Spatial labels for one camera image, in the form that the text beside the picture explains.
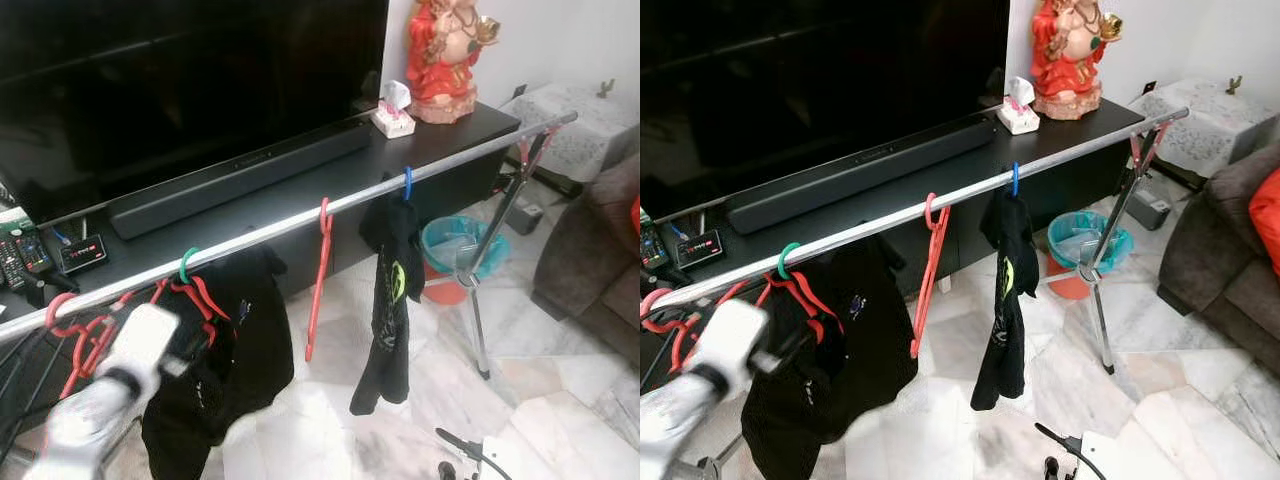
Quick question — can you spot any black shirt red collar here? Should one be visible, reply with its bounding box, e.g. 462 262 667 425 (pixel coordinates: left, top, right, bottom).
140 245 297 480
740 238 919 480

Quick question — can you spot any red plastic hanger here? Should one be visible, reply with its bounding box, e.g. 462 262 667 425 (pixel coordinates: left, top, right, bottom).
640 285 746 373
304 197 335 364
909 192 951 359
43 290 136 401

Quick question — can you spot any small black display box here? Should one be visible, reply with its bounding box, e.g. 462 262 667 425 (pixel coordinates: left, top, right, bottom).
57 232 109 277
676 228 727 271

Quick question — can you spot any silver metal garment rack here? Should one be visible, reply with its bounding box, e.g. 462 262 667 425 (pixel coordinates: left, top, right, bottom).
0 110 580 382
650 107 1191 376

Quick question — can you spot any black remote control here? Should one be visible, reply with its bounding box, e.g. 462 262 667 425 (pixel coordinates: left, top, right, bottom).
12 228 55 277
640 222 671 271
0 236 27 293

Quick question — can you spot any black soundbar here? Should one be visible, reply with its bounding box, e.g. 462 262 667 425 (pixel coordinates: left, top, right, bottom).
108 120 373 241
727 113 998 236

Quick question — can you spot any black garment green logo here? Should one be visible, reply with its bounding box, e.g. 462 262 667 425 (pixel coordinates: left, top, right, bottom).
349 190 427 417
970 188 1041 412

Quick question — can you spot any dark brown fabric sofa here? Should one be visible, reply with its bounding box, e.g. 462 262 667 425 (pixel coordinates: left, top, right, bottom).
530 150 641 373
1157 140 1280 376

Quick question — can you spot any black television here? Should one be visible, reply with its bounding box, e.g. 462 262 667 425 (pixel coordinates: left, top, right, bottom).
0 0 390 229
640 0 1010 223

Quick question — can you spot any side table white lace cloth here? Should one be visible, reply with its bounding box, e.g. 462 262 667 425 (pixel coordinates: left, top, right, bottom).
498 80 641 183
1130 77 1279 179

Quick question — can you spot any white tissue box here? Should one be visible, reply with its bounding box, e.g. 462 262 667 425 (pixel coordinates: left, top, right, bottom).
996 76 1042 136
371 80 417 139

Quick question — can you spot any black TV console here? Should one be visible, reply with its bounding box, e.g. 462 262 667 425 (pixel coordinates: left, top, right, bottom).
0 100 523 326
640 97 1146 301

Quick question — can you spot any red laughing Buddha statue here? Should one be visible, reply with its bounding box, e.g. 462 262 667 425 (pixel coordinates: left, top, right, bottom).
405 0 501 125
1030 0 1124 122

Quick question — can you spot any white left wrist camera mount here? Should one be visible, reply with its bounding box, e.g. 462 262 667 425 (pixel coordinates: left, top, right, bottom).
104 302 182 383
693 298 771 386

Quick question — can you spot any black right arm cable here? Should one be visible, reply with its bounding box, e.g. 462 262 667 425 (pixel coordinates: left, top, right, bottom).
1033 421 1109 480
434 426 513 480

